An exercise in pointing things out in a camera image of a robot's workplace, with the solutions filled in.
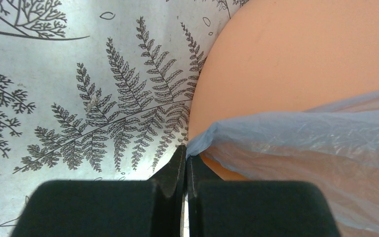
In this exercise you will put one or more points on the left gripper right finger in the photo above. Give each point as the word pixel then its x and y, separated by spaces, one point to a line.
pixel 220 208

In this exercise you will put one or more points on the floral patterned table mat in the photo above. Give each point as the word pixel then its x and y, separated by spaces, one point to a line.
pixel 96 89

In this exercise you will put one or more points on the orange plastic trash bin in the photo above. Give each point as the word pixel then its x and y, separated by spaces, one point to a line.
pixel 288 55

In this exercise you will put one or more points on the light blue plastic trash bag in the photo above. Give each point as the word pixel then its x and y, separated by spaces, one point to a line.
pixel 334 146

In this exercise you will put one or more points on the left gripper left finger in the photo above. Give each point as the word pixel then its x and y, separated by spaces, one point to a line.
pixel 150 208

